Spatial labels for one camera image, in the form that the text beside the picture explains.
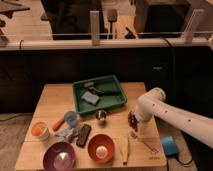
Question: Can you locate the dark red grape bunch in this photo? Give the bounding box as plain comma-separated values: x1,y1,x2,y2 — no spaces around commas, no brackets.
128,111,138,131

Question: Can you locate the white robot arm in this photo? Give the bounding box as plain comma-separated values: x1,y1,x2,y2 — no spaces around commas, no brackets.
134,87,213,148

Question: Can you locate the red bowl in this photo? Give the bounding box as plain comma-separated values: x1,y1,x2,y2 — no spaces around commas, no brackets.
88,134,115,164

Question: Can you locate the white egg in bowl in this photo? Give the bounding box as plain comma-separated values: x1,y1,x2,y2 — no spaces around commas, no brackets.
96,146,108,158

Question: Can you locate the purple bowl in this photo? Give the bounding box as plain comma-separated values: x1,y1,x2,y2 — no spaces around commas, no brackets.
43,142,76,171

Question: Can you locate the metal fork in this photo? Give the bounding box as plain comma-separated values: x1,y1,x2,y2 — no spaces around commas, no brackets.
129,131,158,154

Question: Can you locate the wooden spatula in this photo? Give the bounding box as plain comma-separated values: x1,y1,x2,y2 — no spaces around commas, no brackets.
119,135,129,165

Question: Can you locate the small metal cup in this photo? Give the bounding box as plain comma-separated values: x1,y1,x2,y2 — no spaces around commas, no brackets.
96,110,107,125

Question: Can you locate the black remote control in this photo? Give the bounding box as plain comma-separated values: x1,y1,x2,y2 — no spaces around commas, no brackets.
76,124,91,147

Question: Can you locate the green plastic tray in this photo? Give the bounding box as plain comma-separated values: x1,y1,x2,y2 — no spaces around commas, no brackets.
72,75,127,116

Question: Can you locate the blue sponge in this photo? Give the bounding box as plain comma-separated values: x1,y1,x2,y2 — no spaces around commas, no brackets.
81,91,100,105

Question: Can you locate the dark brush in tray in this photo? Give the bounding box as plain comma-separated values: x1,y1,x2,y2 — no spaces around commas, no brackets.
84,82,119,96

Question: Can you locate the blue plastic cup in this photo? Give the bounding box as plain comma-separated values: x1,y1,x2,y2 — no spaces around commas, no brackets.
64,111,78,128

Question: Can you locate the orange carrot toy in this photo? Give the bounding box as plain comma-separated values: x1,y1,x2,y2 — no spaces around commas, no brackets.
52,118,64,132

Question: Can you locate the orange and white cup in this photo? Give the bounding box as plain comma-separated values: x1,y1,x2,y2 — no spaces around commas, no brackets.
31,122,50,141

